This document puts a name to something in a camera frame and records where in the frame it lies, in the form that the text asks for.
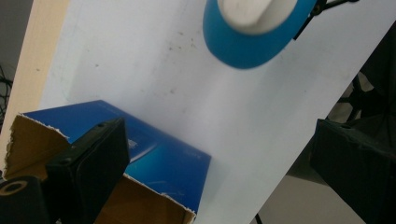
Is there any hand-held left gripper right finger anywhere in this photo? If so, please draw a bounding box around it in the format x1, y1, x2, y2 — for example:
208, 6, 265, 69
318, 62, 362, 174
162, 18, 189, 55
311, 119, 396, 224

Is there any dark chair base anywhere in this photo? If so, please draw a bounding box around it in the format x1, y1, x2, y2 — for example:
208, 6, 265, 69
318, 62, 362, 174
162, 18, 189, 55
337, 21, 396, 147

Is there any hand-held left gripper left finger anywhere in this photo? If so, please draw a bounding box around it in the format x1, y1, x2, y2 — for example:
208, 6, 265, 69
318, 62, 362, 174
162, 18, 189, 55
46, 118, 131, 224

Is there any white sheet table cover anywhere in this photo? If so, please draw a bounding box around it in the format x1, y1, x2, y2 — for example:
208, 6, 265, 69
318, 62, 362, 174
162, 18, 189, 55
38, 0, 396, 224

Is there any tangle of black cables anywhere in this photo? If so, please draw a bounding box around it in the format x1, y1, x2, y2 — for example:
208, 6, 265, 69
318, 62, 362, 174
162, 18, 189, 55
0, 63, 14, 132

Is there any blue bottle with white cap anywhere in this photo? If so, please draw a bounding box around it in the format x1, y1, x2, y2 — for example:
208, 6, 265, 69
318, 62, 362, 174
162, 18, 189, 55
203, 0, 318, 70

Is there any blue cardboard box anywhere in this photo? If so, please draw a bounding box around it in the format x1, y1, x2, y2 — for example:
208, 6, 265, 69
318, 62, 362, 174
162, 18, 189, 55
3, 99, 213, 224

